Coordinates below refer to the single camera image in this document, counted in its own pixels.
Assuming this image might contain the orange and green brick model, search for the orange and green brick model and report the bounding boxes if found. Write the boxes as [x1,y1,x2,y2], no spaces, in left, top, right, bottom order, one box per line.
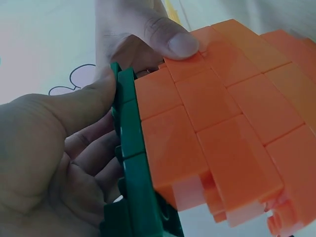
[98,18,316,237]

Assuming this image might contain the person's left hand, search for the person's left hand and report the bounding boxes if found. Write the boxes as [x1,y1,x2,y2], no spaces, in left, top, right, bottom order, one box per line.
[0,68,125,237]

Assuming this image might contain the person's right hand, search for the person's right hand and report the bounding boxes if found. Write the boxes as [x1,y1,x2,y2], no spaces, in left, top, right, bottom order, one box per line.
[95,0,200,81]

